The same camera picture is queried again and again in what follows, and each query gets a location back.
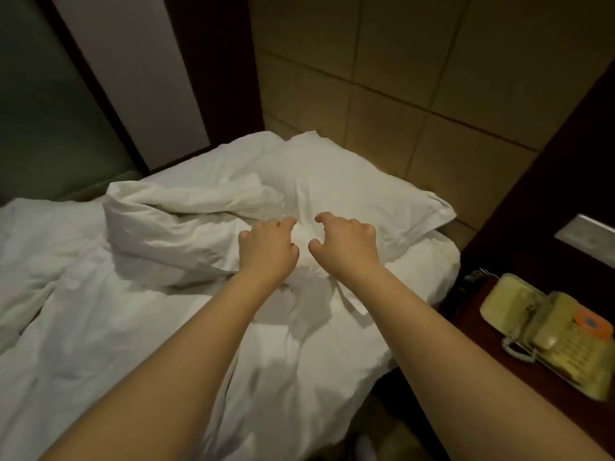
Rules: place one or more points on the person's left hand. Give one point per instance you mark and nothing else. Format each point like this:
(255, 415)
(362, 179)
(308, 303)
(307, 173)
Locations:
(269, 249)

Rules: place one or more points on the person's right hand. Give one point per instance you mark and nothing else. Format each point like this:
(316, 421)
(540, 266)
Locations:
(346, 249)

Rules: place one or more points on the person's right forearm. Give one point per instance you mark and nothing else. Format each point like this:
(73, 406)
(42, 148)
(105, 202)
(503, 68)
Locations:
(452, 369)

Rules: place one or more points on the tan padded headboard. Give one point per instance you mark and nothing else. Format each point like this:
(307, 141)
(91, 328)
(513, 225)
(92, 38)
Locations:
(432, 81)

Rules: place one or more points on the white duvet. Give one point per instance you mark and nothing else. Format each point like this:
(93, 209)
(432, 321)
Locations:
(86, 312)

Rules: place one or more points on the person's left forearm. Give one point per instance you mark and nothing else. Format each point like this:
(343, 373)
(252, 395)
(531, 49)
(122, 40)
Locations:
(173, 389)

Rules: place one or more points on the beige telephone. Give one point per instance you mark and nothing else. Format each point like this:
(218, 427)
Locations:
(553, 331)

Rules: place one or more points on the white wall switch panel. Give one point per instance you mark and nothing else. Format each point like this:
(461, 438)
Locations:
(588, 240)

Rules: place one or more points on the dark wooden nightstand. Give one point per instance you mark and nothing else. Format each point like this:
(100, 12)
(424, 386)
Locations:
(480, 341)

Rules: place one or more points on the white bed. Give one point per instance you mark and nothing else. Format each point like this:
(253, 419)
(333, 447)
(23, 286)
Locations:
(428, 273)

